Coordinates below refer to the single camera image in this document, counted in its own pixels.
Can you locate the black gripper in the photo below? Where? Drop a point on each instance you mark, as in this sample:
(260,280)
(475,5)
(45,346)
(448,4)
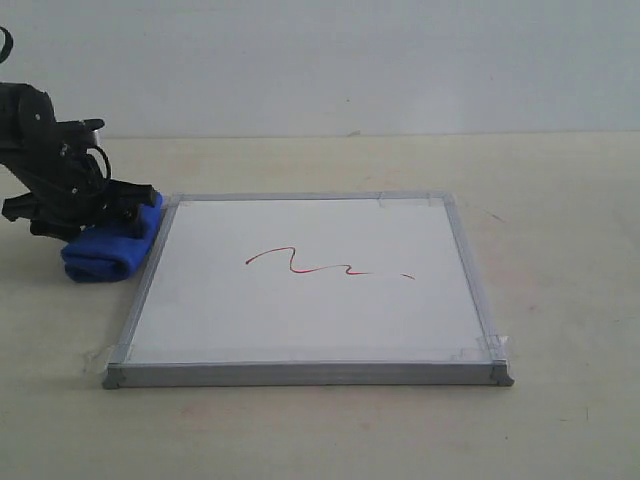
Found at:
(64,168)

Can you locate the blue cloth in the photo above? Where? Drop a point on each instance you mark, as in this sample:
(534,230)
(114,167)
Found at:
(109,253)

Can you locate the clear tape back left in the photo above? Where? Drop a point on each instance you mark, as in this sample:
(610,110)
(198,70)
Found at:
(172,201)

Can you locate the clear tape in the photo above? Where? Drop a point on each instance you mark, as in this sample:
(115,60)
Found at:
(96,362)
(172,201)
(412,199)
(493,348)

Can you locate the clear tape front left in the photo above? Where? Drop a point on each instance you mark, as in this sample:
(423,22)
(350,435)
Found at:
(96,362)

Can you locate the clear tape back right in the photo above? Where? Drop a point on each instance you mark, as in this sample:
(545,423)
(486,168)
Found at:
(412,199)

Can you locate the clear tape front right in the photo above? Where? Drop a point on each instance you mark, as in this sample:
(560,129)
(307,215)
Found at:
(493,348)

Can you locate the white whiteboard with aluminium frame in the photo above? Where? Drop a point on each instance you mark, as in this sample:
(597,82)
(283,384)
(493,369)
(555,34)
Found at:
(306,289)

